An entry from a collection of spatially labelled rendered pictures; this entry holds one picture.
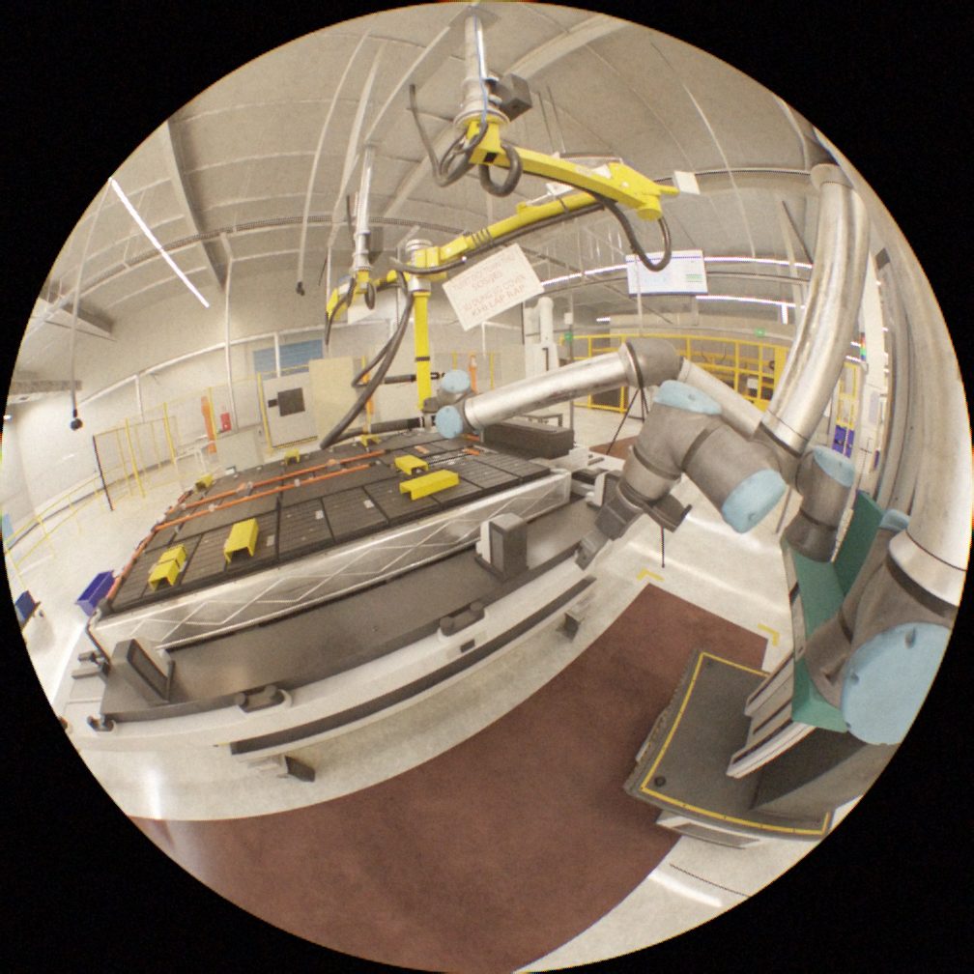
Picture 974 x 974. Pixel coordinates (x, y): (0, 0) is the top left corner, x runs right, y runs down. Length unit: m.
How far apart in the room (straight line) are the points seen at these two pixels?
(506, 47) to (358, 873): 11.09
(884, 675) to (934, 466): 0.17
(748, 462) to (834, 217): 0.39
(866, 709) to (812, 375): 0.38
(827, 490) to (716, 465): 0.59
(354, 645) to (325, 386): 5.00
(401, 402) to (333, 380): 1.36
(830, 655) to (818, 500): 0.46
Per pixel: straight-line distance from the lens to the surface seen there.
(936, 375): 0.36
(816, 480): 0.93
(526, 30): 9.58
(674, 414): 0.39
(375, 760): 1.44
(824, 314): 0.48
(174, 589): 0.83
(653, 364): 0.68
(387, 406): 5.52
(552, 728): 1.41
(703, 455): 0.37
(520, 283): 1.11
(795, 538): 0.96
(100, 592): 1.56
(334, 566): 0.66
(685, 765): 1.15
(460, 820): 1.32
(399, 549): 0.68
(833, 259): 0.51
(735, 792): 1.23
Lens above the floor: 1.31
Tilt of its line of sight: 22 degrees down
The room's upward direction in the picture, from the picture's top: 2 degrees counter-clockwise
